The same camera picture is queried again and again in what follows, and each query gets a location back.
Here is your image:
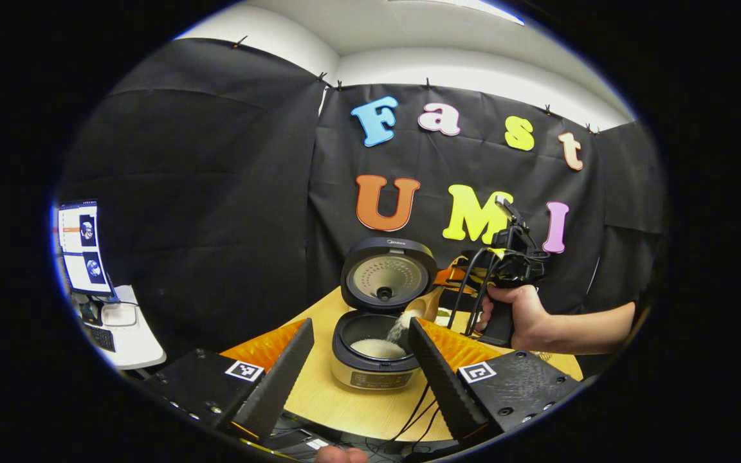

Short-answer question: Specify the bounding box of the wooden spoon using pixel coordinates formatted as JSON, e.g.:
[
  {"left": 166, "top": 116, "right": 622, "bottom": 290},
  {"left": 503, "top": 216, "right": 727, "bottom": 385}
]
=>
[{"left": 405, "top": 293, "right": 445, "bottom": 325}]

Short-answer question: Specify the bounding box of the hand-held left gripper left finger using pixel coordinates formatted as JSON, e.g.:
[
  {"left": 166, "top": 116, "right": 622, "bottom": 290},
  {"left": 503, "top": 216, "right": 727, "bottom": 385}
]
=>
[{"left": 142, "top": 318, "right": 315, "bottom": 444}]

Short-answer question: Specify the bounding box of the white side table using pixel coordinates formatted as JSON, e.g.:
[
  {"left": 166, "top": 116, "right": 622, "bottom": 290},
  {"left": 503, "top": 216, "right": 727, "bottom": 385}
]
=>
[{"left": 71, "top": 284, "right": 167, "bottom": 370}]

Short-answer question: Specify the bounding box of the computer monitor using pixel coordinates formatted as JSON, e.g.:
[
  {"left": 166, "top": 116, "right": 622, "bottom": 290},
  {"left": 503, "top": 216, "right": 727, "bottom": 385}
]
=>
[{"left": 55, "top": 199, "right": 117, "bottom": 298}]

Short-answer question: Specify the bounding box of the white rice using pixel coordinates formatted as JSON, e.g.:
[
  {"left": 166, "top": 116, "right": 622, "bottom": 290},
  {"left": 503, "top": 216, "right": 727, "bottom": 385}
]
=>
[{"left": 350, "top": 311, "right": 423, "bottom": 361}]

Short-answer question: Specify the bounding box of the white box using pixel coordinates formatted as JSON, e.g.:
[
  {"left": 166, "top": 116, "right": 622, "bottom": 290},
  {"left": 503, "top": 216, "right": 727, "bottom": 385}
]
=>
[{"left": 100, "top": 302, "right": 138, "bottom": 327}]

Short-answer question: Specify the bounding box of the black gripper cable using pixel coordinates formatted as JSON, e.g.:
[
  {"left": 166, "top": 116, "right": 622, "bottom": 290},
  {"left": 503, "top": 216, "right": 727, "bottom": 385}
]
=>
[{"left": 446, "top": 248, "right": 497, "bottom": 336}]

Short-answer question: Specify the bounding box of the black power cable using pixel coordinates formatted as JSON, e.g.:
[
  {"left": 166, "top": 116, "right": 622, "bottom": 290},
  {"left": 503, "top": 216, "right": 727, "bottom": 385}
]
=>
[{"left": 370, "top": 383, "right": 442, "bottom": 451}]

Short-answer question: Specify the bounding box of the black keyboard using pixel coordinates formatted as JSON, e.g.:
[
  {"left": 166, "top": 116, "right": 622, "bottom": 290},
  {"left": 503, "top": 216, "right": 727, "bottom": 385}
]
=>
[{"left": 81, "top": 322, "right": 117, "bottom": 353}]

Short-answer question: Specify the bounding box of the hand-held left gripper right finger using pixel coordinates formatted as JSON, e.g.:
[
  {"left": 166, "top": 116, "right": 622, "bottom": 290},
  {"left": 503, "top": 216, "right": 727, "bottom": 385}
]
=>
[{"left": 408, "top": 316, "right": 583, "bottom": 444}]

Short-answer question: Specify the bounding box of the dark grey rice cooker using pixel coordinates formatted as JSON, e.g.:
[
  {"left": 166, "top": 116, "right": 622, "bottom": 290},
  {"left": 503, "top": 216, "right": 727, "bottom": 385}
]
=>
[{"left": 330, "top": 237, "right": 439, "bottom": 392}]

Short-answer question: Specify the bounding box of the black backdrop cloth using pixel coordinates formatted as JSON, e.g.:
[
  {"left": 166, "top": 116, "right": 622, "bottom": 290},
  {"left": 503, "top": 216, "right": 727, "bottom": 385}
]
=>
[{"left": 55, "top": 37, "right": 667, "bottom": 361}]

